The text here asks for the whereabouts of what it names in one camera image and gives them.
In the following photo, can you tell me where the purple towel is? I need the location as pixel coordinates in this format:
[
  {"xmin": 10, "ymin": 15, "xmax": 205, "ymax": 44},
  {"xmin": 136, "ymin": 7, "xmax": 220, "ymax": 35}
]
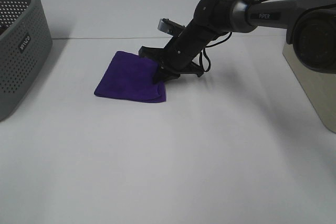
[{"xmin": 94, "ymin": 51, "xmax": 166, "ymax": 103}]

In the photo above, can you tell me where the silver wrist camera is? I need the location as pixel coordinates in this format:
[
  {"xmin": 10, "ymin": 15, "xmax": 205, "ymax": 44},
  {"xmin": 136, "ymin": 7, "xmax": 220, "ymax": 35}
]
[{"xmin": 157, "ymin": 18, "xmax": 185, "ymax": 37}]

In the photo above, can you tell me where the grey perforated plastic basket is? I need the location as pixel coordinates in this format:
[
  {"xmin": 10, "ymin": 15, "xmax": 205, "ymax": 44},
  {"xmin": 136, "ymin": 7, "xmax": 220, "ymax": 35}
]
[{"xmin": 1, "ymin": 0, "xmax": 53, "ymax": 120}]

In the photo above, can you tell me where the beige plastic basket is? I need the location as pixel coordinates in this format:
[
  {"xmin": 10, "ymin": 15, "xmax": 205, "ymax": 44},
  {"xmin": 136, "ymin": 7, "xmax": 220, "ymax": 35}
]
[{"xmin": 282, "ymin": 43, "xmax": 335, "ymax": 133}]

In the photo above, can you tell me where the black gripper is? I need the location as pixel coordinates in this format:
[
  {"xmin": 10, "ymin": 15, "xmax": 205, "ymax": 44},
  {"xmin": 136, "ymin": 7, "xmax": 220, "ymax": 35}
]
[{"xmin": 138, "ymin": 22, "xmax": 218, "ymax": 85}]

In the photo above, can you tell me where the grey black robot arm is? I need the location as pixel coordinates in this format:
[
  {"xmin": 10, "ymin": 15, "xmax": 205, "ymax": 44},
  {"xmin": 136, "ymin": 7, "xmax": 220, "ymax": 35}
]
[{"xmin": 139, "ymin": 0, "xmax": 335, "ymax": 82}]

